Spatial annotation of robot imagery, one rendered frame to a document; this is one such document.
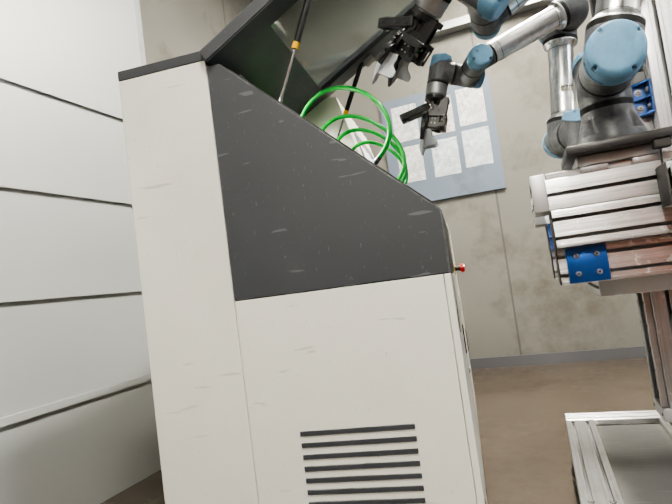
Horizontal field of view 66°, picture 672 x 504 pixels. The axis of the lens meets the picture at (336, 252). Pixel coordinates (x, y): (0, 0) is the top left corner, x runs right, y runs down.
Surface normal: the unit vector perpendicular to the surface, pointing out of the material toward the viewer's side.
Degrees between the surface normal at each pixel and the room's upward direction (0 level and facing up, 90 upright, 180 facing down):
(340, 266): 90
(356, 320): 90
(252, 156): 90
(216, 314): 90
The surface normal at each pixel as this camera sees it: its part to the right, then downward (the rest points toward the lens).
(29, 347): 0.93, -0.15
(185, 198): -0.23, -0.03
